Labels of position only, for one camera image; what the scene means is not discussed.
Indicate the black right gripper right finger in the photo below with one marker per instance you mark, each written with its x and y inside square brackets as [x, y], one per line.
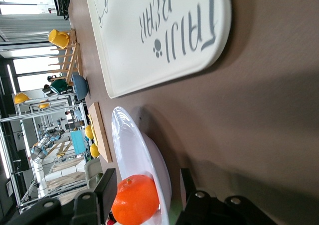
[197, 210]

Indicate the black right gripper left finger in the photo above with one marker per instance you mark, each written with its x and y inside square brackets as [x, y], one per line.
[107, 192]

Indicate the orange mandarin fruit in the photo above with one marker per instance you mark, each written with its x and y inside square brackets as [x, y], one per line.
[134, 200]

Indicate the white round plate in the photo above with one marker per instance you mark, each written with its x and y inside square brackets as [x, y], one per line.
[134, 147]

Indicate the grey blue background robot arm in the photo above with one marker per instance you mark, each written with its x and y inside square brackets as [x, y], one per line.
[40, 150]

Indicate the dark green lime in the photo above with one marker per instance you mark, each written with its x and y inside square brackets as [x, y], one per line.
[99, 177]

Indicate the bamboo cutting board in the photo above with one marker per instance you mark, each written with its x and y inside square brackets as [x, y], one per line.
[103, 140]

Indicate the yellow plastic fork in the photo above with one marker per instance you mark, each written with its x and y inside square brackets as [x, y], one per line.
[96, 140]

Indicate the teal box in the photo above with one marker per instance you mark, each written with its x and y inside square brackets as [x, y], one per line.
[76, 143]

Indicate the yellow hard hat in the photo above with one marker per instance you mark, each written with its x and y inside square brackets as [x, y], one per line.
[22, 98]
[44, 105]

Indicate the blue bowl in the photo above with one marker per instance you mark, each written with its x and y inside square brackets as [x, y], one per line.
[81, 88]

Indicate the brown table cover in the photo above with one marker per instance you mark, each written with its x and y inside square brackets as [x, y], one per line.
[249, 110]

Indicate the dark green mug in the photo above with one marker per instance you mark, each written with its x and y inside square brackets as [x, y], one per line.
[58, 86]

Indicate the wooden drying rack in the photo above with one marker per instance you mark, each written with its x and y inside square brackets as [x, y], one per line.
[74, 58]

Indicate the yellow mug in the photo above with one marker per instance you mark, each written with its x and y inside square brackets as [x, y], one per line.
[58, 38]

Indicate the cream bear print tray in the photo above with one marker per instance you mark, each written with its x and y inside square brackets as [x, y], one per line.
[129, 23]

